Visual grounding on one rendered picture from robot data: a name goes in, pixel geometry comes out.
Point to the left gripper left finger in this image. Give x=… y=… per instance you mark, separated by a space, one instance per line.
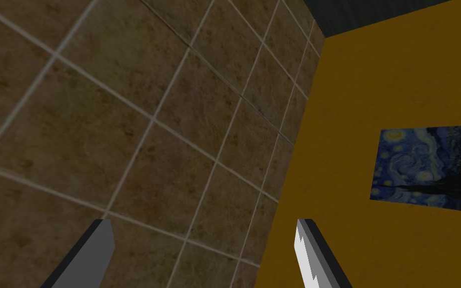
x=84 y=260

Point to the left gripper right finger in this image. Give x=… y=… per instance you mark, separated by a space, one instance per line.
x=315 y=260

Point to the blue starry night painting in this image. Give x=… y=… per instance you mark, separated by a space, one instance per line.
x=426 y=168

